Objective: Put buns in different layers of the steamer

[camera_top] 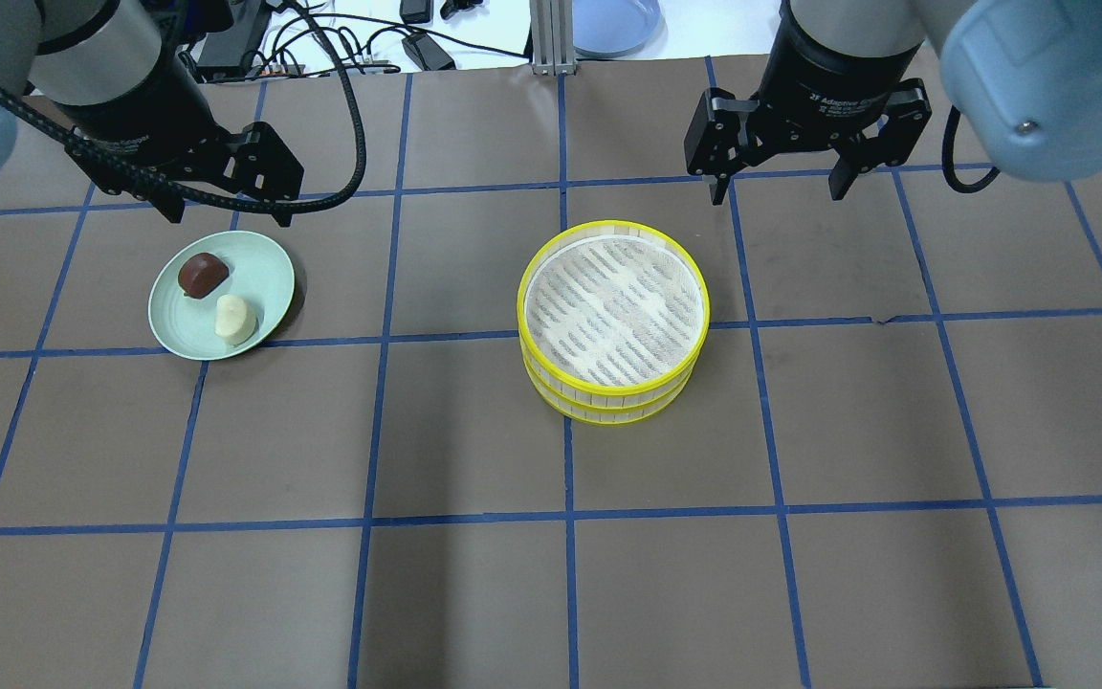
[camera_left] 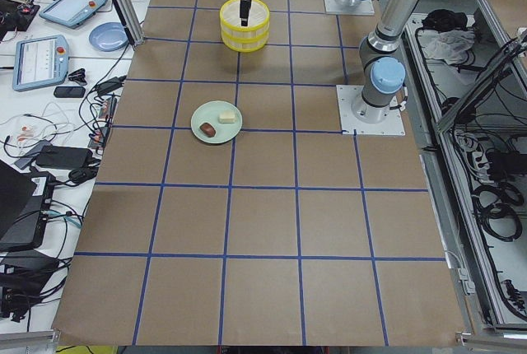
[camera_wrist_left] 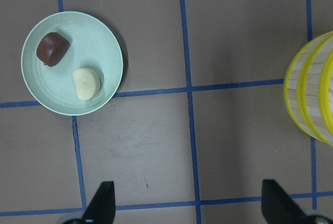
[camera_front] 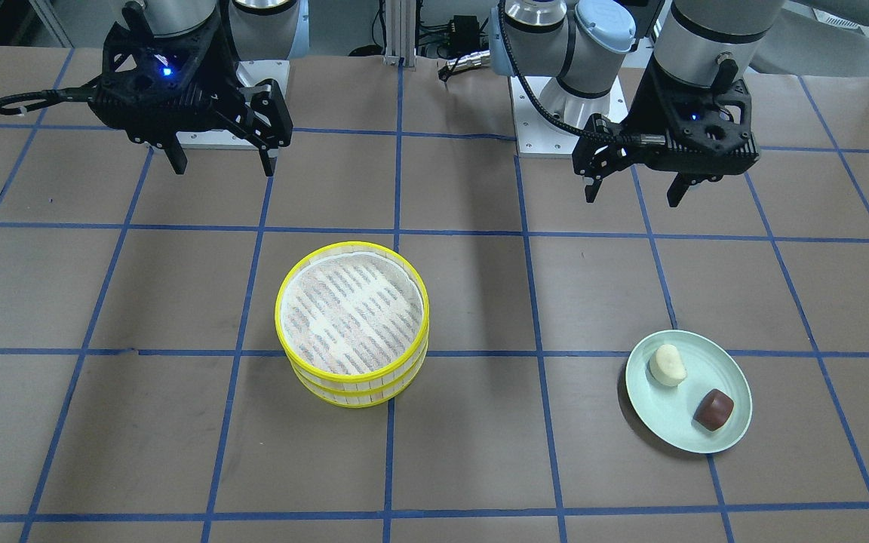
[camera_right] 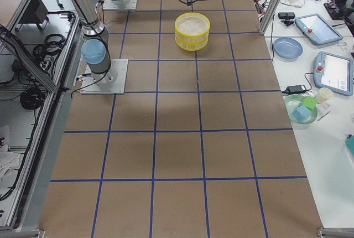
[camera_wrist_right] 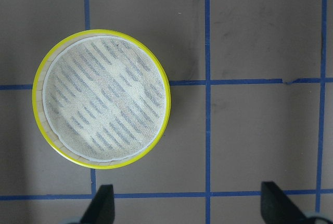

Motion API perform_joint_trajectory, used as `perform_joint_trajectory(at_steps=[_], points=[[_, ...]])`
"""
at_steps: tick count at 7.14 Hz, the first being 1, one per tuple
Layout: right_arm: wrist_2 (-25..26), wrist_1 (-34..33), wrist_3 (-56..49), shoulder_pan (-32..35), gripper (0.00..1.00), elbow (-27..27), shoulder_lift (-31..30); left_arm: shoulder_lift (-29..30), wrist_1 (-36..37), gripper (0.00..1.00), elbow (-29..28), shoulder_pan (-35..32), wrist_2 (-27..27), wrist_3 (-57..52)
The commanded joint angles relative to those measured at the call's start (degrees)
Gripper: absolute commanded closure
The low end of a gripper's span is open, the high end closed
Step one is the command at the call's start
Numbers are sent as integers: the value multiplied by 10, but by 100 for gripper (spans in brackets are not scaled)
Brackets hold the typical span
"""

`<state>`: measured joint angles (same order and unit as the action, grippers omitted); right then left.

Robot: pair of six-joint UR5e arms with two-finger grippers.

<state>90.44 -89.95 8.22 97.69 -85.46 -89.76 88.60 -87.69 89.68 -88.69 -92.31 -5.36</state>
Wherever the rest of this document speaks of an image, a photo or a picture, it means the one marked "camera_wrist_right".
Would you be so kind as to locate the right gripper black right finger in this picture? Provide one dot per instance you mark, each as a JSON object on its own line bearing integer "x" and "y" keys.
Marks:
{"x": 276, "y": 206}

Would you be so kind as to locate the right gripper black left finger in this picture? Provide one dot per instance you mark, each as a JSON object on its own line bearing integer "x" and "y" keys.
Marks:
{"x": 102, "y": 208}

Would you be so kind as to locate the yellow-rimmed steamer layer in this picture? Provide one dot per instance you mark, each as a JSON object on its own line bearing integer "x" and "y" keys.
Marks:
{"x": 101, "y": 99}

